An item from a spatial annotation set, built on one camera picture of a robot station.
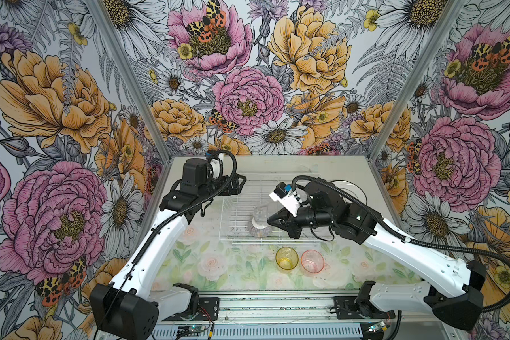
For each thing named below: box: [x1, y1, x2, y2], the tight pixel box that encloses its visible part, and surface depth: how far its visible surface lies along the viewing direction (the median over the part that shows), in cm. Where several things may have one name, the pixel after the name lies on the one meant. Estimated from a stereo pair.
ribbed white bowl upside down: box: [249, 216, 273, 238], surface depth 89 cm
